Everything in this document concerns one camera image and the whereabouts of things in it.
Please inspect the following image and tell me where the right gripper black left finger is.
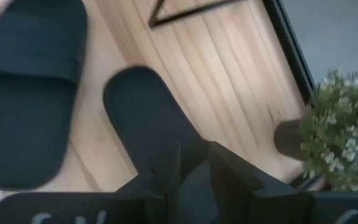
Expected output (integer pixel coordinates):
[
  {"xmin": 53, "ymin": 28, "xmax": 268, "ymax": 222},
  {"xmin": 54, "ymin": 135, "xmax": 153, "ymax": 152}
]
[{"xmin": 116, "ymin": 141, "xmax": 183, "ymax": 224}]

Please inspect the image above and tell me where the black metal table frame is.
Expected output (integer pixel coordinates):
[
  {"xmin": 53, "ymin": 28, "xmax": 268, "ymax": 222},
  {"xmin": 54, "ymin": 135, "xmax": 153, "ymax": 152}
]
[{"xmin": 261, "ymin": 0, "xmax": 326, "ymax": 191}]

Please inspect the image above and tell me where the green potted plant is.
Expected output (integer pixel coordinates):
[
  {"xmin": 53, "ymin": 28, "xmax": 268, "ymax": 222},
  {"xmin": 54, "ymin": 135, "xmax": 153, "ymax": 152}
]
[{"xmin": 273, "ymin": 68, "xmax": 358, "ymax": 192}]

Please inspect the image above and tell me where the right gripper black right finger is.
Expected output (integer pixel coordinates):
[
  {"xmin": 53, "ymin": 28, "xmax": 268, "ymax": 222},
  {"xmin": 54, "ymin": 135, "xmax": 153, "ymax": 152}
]
[{"xmin": 208, "ymin": 141, "xmax": 311, "ymax": 224}]

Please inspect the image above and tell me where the black slide sandal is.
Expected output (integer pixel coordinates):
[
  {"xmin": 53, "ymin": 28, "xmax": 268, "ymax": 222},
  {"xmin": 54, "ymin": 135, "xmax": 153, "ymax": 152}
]
[
  {"xmin": 103, "ymin": 64, "xmax": 222, "ymax": 224},
  {"xmin": 0, "ymin": 0, "xmax": 89, "ymax": 191}
]

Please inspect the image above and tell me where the wooden shelf black metal frame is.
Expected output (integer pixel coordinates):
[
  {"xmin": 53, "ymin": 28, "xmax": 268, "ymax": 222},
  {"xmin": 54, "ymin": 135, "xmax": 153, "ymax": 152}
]
[{"xmin": 147, "ymin": 0, "xmax": 248, "ymax": 29}]

